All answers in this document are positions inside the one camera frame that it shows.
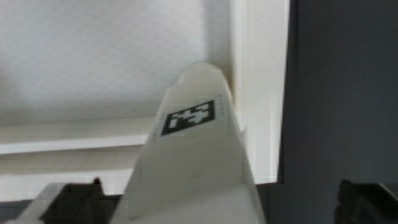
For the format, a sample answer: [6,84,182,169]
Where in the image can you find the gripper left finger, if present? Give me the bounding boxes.
[15,177,123,224]

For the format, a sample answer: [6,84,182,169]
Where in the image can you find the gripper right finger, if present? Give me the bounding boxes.
[335,180,398,224]

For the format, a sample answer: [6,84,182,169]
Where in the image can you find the white desk leg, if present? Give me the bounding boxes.
[111,63,267,224]

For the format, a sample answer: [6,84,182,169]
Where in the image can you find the white desk top tray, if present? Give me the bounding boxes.
[0,0,234,201]

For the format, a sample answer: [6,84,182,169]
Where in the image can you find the white right fence bar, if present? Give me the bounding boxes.
[246,0,291,184]

